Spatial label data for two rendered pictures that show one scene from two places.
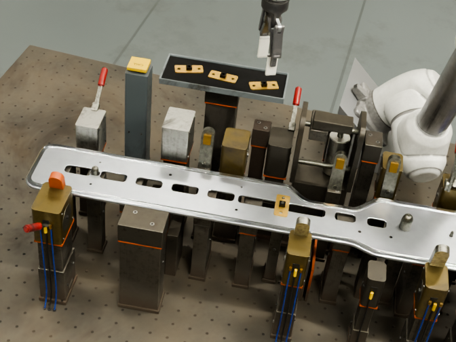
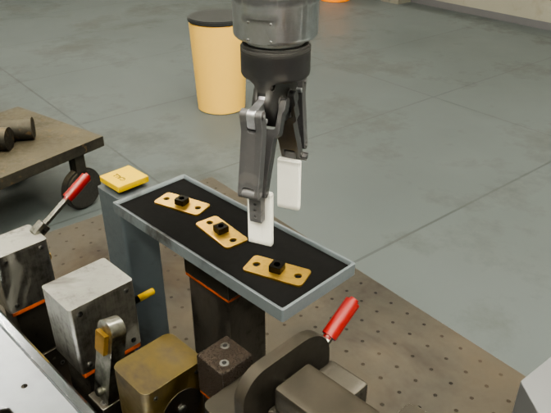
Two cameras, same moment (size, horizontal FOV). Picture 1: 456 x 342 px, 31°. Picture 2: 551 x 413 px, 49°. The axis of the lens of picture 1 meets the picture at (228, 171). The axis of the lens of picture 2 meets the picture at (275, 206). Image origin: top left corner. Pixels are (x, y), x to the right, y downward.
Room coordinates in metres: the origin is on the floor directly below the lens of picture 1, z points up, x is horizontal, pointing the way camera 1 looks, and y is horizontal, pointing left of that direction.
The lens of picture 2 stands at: (1.50, -0.49, 1.63)
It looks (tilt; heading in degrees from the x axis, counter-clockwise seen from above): 30 degrees down; 40
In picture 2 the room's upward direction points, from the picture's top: straight up
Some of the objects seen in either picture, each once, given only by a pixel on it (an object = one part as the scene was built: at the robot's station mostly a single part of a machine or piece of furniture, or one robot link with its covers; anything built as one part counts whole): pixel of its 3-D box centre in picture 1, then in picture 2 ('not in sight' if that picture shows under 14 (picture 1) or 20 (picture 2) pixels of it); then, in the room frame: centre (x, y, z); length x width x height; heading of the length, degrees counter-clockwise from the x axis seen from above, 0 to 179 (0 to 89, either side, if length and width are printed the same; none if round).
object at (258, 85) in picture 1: (263, 84); (276, 267); (2.00, -0.08, 1.17); 0.08 x 0.04 x 0.01; 104
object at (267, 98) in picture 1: (224, 78); (224, 235); (2.02, 0.04, 1.16); 0.37 x 0.14 x 0.02; 85
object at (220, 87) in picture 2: not in sight; (220, 62); (4.58, 2.62, 0.34); 0.42 x 0.42 x 0.67
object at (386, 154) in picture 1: (379, 205); not in sight; (1.84, -0.47, 0.88); 0.11 x 0.07 x 0.37; 175
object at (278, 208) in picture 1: (282, 204); not in sight; (1.66, -0.16, 1.01); 0.08 x 0.04 x 0.01; 175
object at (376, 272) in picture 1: (365, 311); not in sight; (1.46, -0.41, 0.84); 0.10 x 0.05 x 0.29; 175
